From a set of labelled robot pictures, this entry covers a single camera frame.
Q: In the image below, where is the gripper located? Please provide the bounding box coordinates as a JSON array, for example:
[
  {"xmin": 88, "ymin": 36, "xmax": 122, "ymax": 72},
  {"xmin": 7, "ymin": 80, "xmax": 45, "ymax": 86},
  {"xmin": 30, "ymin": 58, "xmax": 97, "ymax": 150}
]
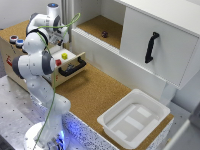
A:
[{"xmin": 53, "ymin": 27, "xmax": 71, "ymax": 46}]

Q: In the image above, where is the yellow block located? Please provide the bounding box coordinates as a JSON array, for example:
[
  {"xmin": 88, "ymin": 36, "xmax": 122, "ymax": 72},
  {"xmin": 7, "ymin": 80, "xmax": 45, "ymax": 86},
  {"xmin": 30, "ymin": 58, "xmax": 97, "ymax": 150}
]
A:
[{"xmin": 61, "ymin": 52, "xmax": 69, "ymax": 61}]

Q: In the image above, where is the purple block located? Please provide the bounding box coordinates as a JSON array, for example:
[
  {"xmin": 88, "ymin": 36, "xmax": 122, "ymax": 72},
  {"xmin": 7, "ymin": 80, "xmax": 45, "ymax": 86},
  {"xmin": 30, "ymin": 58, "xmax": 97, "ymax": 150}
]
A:
[{"xmin": 101, "ymin": 30, "xmax": 109, "ymax": 38}]

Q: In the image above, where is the wooden drawer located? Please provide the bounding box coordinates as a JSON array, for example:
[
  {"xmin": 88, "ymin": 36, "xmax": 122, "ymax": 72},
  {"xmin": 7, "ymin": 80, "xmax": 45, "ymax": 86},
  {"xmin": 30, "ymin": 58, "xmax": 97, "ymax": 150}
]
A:
[{"xmin": 48, "ymin": 49, "xmax": 87, "ymax": 89}]

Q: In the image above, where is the blue button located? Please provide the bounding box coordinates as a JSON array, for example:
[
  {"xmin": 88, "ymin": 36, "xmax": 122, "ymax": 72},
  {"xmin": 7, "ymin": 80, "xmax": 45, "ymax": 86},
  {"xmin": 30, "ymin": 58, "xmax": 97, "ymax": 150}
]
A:
[{"xmin": 15, "ymin": 38, "xmax": 25, "ymax": 48}]

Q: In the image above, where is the white cabinet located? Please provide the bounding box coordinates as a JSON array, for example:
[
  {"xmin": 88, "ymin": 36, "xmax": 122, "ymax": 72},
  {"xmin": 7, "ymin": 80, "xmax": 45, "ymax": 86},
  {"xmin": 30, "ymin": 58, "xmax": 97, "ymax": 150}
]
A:
[{"xmin": 71, "ymin": 0, "xmax": 200, "ymax": 107}]

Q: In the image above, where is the red button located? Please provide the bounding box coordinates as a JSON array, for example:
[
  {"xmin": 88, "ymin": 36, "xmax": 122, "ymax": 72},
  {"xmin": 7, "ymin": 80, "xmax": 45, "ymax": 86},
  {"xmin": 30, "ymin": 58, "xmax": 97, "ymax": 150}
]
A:
[{"xmin": 9, "ymin": 34, "xmax": 19, "ymax": 44}]

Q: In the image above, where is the wooden drawer box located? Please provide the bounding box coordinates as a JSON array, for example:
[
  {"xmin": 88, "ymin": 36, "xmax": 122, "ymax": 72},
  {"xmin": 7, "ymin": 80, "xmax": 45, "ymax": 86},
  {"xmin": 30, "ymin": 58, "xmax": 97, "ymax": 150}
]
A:
[{"xmin": 0, "ymin": 19, "xmax": 75, "ymax": 92}]

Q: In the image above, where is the white plastic box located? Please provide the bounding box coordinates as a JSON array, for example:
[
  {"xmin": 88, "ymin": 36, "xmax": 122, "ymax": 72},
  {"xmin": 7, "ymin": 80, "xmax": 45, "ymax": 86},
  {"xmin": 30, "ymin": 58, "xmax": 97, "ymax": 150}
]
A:
[{"xmin": 96, "ymin": 88, "xmax": 172, "ymax": 150}]

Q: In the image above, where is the white sliding door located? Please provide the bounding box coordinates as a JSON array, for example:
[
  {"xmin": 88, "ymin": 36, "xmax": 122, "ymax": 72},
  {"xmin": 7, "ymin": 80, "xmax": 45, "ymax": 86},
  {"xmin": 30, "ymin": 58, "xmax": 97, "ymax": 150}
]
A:
[{"xmin": 119, "ymin": 6, "xmax": 200, "ymax": 90}]

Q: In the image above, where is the green cable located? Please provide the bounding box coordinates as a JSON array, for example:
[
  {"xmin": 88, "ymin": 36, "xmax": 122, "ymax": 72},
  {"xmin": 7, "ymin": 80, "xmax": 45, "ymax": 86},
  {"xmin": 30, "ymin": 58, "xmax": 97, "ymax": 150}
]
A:
[{"xmin": 32, "ymin": 12, "xmax": 82, "ymax": 150}]

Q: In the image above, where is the black drawer handle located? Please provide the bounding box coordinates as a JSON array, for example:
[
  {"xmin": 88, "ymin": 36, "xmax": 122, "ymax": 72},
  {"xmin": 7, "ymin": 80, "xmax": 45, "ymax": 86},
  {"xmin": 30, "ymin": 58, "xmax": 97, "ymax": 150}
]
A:
[{"xmin": 58, "ymin": 56, "xmax": 87, "ymax": 78}]

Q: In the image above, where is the black door handle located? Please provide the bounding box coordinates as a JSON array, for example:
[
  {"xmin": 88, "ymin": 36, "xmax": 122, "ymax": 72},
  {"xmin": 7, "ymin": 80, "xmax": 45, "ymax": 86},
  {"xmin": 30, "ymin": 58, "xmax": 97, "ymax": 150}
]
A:
[{"xmin": 144, "ymin": 31, "xmax": 161, "ymax": 65}]

